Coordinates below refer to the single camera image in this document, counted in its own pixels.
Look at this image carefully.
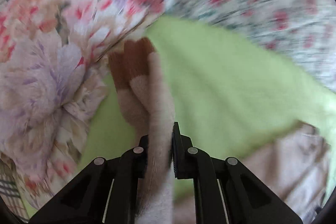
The beige knitted sweater brown trim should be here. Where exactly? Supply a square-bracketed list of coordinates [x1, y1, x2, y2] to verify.
[109, 38, 175, 223]

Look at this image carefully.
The plaid checkered blanket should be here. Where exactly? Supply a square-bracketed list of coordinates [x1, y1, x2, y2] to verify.
[1, 0, 29, 223]

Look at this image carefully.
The light green bed sheet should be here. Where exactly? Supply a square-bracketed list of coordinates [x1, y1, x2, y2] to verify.
[17, 16, 335, 221]

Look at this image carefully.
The purple pink floral pillow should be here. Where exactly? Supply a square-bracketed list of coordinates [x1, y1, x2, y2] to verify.
[1, 0, 163, 208]

